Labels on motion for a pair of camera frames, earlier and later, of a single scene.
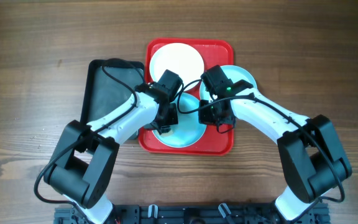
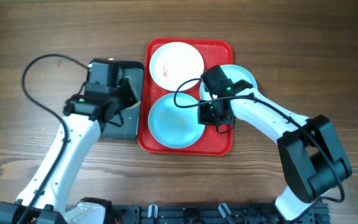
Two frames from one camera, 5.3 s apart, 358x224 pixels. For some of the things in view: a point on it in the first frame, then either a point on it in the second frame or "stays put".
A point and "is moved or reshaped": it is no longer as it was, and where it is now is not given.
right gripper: x=203 y=117 stays put
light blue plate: x=188 y=130 stays put
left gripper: x=171 y=120 to x=131 y=98
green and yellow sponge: x=167 y=134 is moved or reshaped
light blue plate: x=235 y=73 stays put
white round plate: x=181 y=59 stays put
